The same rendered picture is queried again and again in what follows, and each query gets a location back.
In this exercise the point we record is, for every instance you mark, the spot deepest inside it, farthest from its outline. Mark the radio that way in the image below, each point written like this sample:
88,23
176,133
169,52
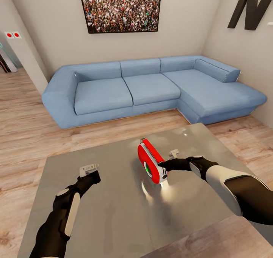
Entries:
150,157

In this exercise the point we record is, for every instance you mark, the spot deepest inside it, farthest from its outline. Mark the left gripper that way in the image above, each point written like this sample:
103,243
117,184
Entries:
90,179

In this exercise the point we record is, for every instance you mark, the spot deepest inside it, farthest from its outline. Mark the decorative sign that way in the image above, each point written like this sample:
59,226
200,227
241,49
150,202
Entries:
254,13

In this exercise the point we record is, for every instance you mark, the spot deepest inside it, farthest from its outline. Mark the coffee table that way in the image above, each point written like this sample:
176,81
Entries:
127,215

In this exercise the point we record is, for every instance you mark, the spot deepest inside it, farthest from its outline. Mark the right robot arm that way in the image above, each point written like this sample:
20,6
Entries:
244,194

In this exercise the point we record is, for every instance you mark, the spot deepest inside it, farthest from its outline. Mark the sofa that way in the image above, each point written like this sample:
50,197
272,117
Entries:
202,89

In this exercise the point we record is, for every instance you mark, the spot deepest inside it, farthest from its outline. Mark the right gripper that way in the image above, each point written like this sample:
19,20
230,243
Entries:
173,164

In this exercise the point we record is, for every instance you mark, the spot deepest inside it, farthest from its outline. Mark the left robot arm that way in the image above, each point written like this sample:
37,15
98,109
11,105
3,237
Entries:
53,235

